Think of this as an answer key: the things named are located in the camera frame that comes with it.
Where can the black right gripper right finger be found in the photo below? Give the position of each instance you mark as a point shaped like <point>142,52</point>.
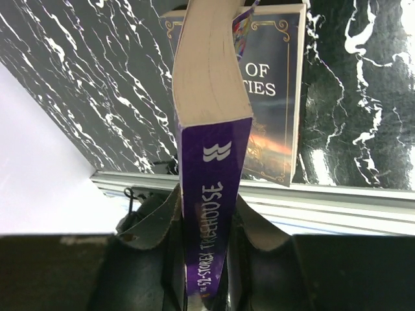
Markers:
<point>263,269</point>

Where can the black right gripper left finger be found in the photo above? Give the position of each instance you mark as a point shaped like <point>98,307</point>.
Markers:
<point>143,268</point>

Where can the purple 52-storey treehouse book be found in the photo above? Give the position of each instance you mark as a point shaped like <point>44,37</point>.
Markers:
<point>214,119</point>

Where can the dark Tale of Two Cities book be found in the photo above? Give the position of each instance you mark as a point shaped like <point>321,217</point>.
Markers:
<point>271,68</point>

